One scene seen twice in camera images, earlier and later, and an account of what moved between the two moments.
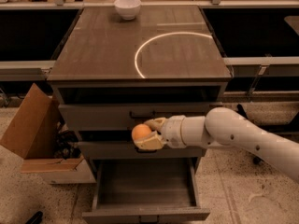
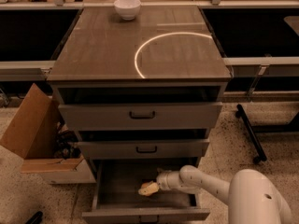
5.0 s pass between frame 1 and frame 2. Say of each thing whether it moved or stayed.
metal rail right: stayed
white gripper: moved
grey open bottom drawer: stayed
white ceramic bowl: stayed
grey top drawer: stayed
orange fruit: moved
